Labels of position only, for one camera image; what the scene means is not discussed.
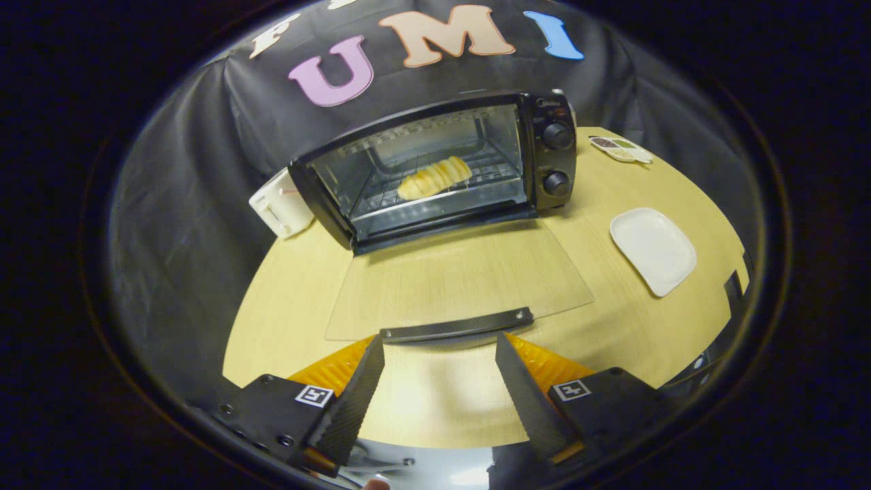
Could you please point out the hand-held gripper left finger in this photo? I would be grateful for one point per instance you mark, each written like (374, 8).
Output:
(350, 405)

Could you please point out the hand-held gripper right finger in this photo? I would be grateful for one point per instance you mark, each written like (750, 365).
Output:
(527, 401)

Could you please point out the yellow spiral bread roll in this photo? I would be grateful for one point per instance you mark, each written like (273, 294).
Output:
(435, 178)

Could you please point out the black toaster oven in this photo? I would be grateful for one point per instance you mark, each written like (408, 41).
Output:
(556, 160)

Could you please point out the white square plate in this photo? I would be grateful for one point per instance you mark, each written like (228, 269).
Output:
(653, 248)

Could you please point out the white box appliance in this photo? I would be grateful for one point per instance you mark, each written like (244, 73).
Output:
(279, 204)

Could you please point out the black table clamp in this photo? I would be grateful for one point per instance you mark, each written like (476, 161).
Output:
(734, 286)

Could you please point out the white divided dish with grains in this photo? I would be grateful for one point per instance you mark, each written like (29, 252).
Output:
(620, 150)

